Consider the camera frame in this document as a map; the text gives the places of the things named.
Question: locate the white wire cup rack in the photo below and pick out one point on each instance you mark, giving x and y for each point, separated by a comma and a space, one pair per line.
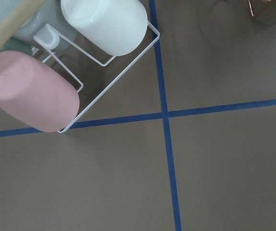
48, 36

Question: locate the copper wire bottle holder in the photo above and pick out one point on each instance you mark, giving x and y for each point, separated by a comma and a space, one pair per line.
257, 7

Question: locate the grey plastic cup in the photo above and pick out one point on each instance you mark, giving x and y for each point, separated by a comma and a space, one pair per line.
49, 13

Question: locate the wooden rack handle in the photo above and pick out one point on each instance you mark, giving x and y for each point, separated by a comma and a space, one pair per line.
17, 17

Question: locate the mint green plastic cup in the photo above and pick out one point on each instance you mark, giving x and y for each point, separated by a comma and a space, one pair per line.
15, 45

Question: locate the white plastic cup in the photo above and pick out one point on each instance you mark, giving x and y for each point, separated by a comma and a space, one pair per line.
116, 26

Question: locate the pink plastic cup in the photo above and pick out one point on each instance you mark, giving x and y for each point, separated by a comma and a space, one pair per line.
35, 94

